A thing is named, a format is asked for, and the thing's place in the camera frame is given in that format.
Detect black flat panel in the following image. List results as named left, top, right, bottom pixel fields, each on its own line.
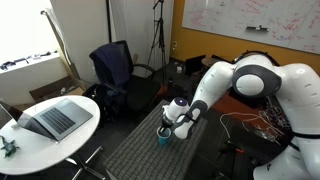
left=184, top=54, right=207, bottom=78

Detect black mesh office chair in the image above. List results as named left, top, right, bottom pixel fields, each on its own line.
left=83, top=39, right=164, bottom=118

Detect teal blue plastic cup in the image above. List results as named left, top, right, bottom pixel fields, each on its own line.
left=156, top=126, right=173, bottom=147

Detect whiteboard eraser tray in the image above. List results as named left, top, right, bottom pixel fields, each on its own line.
left=246, top=25, right=270, bottom=33

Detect green toy lizard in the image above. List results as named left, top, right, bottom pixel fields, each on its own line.
left=0, top=135, right=20, bottom=159

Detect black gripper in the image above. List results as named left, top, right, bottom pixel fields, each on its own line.
left=160, top=114, right=174, bottom=134

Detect round wooden stool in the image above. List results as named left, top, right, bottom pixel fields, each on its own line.
left=201, top=57, right=222, bottom=68

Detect black camera tripod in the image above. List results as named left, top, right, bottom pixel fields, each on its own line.
left=146, top=0, right=168, bottom=85

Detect white window counter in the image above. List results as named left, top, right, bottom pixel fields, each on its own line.
left=0, top=51, right=69, bottom=106

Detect leaning long board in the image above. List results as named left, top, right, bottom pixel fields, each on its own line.
left=40, top=8, right=86, bottom=91

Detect tangled white cables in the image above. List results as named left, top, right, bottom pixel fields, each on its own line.
left=219, top=105, right=295, bottom=145

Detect wall whiteboard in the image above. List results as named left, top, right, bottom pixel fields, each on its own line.
left=181, top=0, right=320, bottom=56

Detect open cardboard box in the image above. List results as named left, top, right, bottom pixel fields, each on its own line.
left=29, top=75, right=84, bottom=103

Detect orange handled bar clamp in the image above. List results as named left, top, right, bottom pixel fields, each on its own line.
left=218, top=141, right=246, bottom=161

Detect round white table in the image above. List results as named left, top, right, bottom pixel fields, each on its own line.
left=0, top=95, right=106, bottom=180

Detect grey open laptop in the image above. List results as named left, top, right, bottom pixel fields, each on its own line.
left=0, top=97, right=94, bottom=142

